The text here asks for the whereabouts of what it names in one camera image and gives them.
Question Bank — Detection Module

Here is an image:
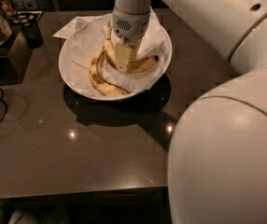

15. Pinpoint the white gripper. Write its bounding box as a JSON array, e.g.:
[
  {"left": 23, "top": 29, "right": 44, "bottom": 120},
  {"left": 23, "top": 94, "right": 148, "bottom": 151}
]
[{"left": 112, "top": 8, "right": 150, "bottom": 74}]

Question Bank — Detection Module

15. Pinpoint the whole yellow banana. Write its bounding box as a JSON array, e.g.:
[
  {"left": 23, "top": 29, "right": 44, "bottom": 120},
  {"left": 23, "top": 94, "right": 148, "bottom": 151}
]
[{"left": 103, "top": 22, "right": 159, "bottom": 74}]

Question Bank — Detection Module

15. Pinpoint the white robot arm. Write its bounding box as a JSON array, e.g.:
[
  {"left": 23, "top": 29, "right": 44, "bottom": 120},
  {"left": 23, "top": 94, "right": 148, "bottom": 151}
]
[{"left": 113, "top": 0, "right": 267, "bottom": 224}]

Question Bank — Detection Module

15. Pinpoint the banana peel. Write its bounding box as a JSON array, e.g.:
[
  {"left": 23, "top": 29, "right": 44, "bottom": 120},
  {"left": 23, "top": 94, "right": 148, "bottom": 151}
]
[{"left": 89, "top": 52, "right": 128, "bottom": 96}]

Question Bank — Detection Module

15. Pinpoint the white bowl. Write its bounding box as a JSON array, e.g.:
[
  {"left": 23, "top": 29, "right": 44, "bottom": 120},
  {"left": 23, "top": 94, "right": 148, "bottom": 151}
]
[{"left": 58, "top": 12, "right": 174, "bottom": 102}]

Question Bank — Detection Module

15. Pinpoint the white paper liner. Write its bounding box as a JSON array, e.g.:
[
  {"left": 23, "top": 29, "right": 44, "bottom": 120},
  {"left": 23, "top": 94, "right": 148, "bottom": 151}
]
[{"left": 52, "top": 7, "right": 167, "bottom": 93}]

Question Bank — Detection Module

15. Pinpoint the black cup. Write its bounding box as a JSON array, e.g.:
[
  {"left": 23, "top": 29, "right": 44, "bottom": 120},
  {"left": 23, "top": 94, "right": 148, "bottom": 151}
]
[{"left": 14, "top": 11, "right": 43, "bottom": 49}]

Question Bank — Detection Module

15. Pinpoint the dark box stand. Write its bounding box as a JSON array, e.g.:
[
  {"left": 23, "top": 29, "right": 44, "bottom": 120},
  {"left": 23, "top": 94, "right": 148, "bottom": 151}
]
[{"left": 0, "top": 25, "right": 33, "bottom": 86}]

